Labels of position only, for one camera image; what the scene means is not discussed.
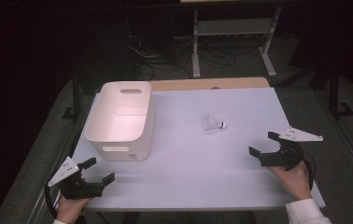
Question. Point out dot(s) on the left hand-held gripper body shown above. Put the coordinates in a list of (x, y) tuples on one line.
[(78, 188)]

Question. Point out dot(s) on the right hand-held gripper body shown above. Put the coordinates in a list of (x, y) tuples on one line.
[(285, 157)]

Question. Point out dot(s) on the white plastic storage bin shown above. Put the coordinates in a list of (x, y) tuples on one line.
[(118, 124)]

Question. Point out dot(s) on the white feather shuttlecock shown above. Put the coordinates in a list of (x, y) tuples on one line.
[(212, 122)]

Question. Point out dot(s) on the person's left hand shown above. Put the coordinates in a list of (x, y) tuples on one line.
[(70, 210)]

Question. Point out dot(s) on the person's right hand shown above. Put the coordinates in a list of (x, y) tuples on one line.
[(296, 182)]

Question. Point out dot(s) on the dark metal stand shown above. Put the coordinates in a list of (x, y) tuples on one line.
[(334, 93), (75, 99)]

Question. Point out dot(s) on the white metal desk frame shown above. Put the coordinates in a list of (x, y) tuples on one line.
[(233, 27)]

